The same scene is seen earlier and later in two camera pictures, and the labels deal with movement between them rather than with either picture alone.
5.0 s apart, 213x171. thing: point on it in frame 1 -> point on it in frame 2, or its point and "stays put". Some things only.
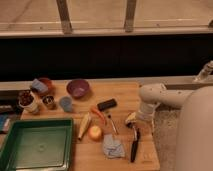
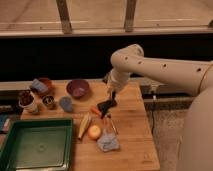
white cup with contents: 28,101 stays put
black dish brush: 136,135 -> 105,106
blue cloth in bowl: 39,86 stays put
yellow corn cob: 84,125 stays put
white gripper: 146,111 -> 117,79
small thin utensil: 113,124 stays put
